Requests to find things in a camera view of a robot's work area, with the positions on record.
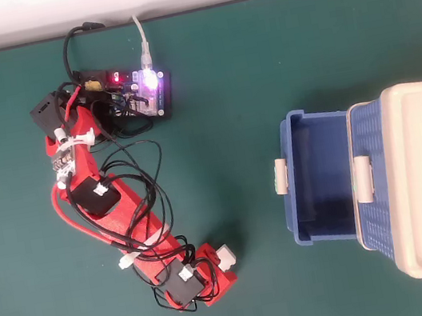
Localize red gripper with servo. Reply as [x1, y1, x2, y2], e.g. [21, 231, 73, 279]
[151, 238, 242, 315]

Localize white toy brick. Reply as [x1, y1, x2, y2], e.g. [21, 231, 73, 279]
[214, 242, 240, 274]

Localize blue wicker drawer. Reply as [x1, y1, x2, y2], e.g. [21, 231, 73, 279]
[262, 102, 369, 252]
[335, 98, 409, 267]

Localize white zip tie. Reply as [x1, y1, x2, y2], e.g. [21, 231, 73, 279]
[54, 122, 99, 155]
[113, 225, 175, 270]

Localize green desk mat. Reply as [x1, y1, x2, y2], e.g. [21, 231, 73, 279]
[0, 0, 422, 316]

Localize small converter board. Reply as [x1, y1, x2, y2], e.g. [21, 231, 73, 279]
[49, 147, 80, 182]

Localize robot controller circuit board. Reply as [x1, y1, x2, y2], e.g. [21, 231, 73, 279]
[74, 55, 180, 134]

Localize thin black servo cable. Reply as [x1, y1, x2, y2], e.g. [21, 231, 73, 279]
[94, 136, 179, 253]

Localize red power wire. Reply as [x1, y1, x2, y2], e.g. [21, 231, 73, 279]
[49, 172, 129, 259]

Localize blue wicker drawer, long handle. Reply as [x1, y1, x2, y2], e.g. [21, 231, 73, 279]
[335, 98, 409, 267]

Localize white USB cable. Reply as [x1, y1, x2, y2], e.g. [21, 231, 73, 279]
[130, 12, 157, 73]

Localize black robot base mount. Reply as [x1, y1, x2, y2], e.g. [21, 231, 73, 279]
[26, 89, 74, 138]

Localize thick black power cable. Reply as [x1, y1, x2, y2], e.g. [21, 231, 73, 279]
[58, 18, 116, 86]

